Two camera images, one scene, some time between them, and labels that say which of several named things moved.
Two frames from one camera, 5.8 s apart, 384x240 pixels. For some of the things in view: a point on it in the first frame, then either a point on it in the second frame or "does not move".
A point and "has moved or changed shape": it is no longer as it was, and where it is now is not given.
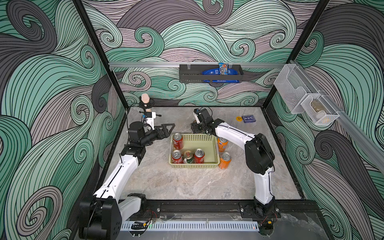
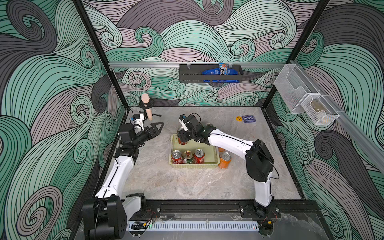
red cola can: x=178 y=141 has moved or changed shape
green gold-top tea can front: x=188 y=158 does not move
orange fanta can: x=225 y=160 does not move
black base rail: x=157 y=210 does not move
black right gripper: x=197 y=127 to x=185 y=135
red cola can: x=199 y=156 does not move
